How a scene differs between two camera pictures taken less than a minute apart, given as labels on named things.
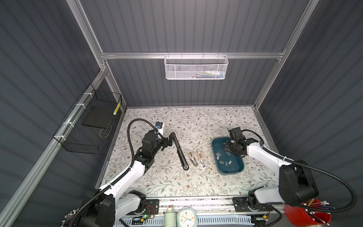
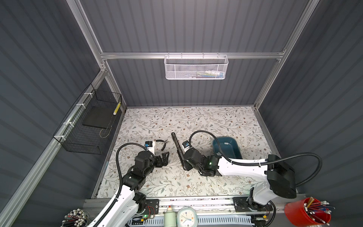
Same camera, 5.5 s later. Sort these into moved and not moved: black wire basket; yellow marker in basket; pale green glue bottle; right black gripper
Moved: right black gripper
Not moved: yellow marker in basket; black wire basket; pale green glue bottle
